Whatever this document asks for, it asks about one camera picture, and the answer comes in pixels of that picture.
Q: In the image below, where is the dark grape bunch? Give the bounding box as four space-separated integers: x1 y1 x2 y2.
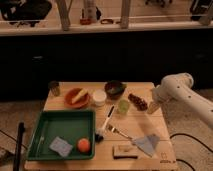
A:
128 93 148 111

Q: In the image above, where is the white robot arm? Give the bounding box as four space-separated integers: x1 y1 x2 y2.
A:
148 73 213 130

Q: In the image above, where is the light green cup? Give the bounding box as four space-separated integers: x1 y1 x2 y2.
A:
118 99 130 115

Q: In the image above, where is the white paper cup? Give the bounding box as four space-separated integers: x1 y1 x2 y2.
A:
92 90 107 106

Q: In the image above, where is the blue cloth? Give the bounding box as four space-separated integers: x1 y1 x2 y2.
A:
133 134 160 157

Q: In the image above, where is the dark green bowl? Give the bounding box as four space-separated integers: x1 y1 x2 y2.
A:
104 80 127 100

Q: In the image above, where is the silver fork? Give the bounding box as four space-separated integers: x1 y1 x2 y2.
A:
106 124 133 141

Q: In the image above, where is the yellow banana piece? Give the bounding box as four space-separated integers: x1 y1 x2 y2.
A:
71 89 88 104

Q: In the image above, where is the orange bowl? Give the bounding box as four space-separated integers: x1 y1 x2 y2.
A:
64 88 90 109

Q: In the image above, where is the orange fruit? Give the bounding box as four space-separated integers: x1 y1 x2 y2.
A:
77 138 91 153

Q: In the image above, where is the green plastic tray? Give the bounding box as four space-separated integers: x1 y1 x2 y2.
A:
27 110 95 161

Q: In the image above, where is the blue sponge in tray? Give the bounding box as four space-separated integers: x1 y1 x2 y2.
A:
49 137 73 157

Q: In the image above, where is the black pole stand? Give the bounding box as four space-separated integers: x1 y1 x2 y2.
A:
13 122 25 171

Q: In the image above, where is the black office chair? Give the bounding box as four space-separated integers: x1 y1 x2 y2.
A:
0 0 52 27

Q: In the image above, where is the black cable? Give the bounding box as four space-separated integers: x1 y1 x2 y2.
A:
169 132 213 171

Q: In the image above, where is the wooden shelf rail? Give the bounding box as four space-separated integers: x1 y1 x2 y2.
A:
0 0 213 36

